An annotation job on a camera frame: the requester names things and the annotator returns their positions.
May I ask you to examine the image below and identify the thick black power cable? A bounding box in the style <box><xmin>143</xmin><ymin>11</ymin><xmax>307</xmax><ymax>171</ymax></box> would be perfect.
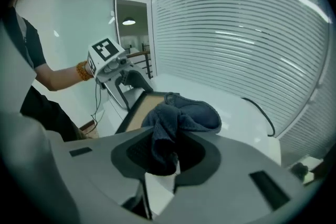
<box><xmin>240</xmin><ymin>97</ymin><xmax>276</xmax><ymax>137</ymax></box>

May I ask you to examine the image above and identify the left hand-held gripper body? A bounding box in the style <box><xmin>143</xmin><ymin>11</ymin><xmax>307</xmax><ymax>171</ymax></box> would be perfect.
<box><xmin>87</xmin><ymin>38</ymin><xmax>133</xmax><ymax>90</ymax></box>

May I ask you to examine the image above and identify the orange beaded bracelet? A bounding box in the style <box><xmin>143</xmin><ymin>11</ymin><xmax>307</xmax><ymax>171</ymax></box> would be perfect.
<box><xmin>76</xmin><ymin>60</ymin><xmax>94</xmax><ymax>81</ymax></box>

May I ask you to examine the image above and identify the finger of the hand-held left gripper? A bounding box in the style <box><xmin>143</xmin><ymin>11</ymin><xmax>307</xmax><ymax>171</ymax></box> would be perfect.
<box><xmin>119</xmin><ymin>64</ymin><xmax>155</xmax><ymax>93</ymax></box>
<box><xmin>106</xmin><ymin>78</ymin><xmax>130</xmax><ymax>111</ymax></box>

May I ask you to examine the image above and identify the black framed picture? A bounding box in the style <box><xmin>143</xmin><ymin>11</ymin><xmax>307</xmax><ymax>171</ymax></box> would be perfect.
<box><xmin>115</xmin><ymin>90</ymin><xmax>182</xmax><ymax>134</ymax></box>

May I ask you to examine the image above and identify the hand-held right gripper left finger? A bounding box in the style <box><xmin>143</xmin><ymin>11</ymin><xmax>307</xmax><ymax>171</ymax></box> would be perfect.
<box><xmin>48</xmin><ymin>125</ymin><xmax>156</xmax><ymax>224</ymax></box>

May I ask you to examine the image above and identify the dark blue cloth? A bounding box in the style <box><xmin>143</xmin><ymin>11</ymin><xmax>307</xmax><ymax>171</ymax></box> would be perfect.
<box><xmin>141</xmin><ymin>91</ymin><xmax>223</xmax><ymax>176</ymax></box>

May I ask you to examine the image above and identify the white table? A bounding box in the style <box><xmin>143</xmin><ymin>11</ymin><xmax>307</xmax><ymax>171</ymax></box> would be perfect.
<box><xmin>101</xmin><ymin>73</ymin><xmax>283</xmax><ymax>218</ymax></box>

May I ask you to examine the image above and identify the person's left forearm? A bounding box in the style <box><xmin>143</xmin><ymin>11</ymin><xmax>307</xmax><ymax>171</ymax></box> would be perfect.
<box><xmin>35</xmin><ymin>61</ymin><xmax>91</xmax><ymax>92</ymax></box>

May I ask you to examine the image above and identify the thin black cable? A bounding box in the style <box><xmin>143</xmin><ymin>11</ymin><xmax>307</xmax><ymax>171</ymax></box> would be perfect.
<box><xmin>90</xmin><ymin>83</ymin><xmax>106</xmax><ymax>124</ymax></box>

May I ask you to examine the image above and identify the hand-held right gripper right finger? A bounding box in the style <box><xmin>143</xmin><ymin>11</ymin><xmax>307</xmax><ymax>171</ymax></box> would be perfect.
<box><xmin>154</xmin><ymin>132</ymin><xmax>320</xmax><ymax>224</ymax></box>

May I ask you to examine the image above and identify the black metal railing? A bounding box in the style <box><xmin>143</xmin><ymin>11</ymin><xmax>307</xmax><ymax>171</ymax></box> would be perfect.
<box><xmin>125</xmin><ymin>43</ymin><xmax>153</xmax><ymax>79</ymax></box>

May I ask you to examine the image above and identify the person's black shirt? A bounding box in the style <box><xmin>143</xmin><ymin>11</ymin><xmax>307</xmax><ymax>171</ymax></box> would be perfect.
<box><xmin>2</xmin><ymin>6</ymin><xmax>79</xmax><ymax>142</ymax></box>

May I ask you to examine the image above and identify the dark grey tumbler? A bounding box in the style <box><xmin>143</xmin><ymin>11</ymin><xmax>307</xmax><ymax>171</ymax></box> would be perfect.
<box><xmin>290</xmin><ymin>162</ymin><xmax>309</xmax><ymax>181</ymax></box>

